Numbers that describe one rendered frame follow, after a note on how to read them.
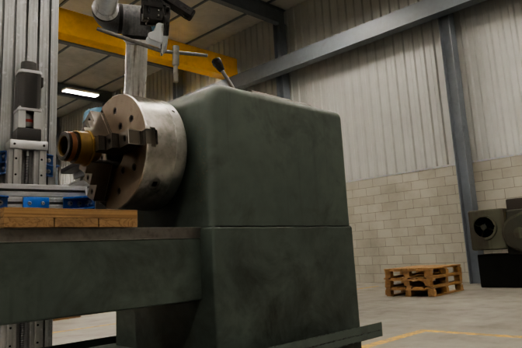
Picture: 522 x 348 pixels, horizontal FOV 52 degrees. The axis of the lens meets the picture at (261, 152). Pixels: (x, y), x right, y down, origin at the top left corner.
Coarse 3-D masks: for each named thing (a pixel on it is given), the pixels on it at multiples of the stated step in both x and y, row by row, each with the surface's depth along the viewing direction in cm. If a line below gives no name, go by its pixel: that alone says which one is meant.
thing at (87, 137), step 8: (64, 136) 135; (72, 136) 134; (80, 136) 135; (88, 136) 136; (64, 144) 138; (72, 144) 133; (80, 144) 134; (88, 144) 135; (64, 152) 138; (72, 152) 133; (80, 152) 134; (88, 152) 135; (64, 160) 134; (72, 160) 136; (80, 160) 135; (88, 160) 136; (96, 160) 140
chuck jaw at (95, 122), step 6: (90, 114) 148; (96, 114) 149; (102, 114) 150; (90, 120) 145; (96, 120) 147; (102, 120) 148; (90, 126) 144; (96, 126) 145; (102, 126) 146; (108, 126) 148; (96, 132) 143; (102, 132) 145; (108, 132) 146
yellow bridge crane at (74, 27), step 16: (64, 16) 1233; (80, 16) 1261; (64, 32) 1226; (80, 32) 1254; (96, 32) 1285; (96, 48) 1322; (112, 48) 1327; (192, 48) 1491; (192, 64) 1481; (208, 64) 1524; (224, 64) 1570
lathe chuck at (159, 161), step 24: (120, 96) 145; (120, 120) 144; (144, 120) 136; (168, 120) 141; (144, 144) 135; (168, 144) 138; (120, 168) 142; (144, 168) 134; (168, 168) 139; (120, 192) 141; (144, 192) 138
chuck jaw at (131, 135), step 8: (152, 128) 137; (96, 136) 136; (104, 136) 137; (112, 136) 135; (120, 136) 136; (128, 136) 133; (136, 136) 135; (144, 136) 135; (152, 136) 136; (96, 144) 136; (104, 144) 136; (112, 144) 134; (120, 144) 135; (128, 144) 134; (136, 144) 134; (152, 144) 136; (96, 152) 137; (104, 152) 138; (112, 152) 139; (120, 152) 140
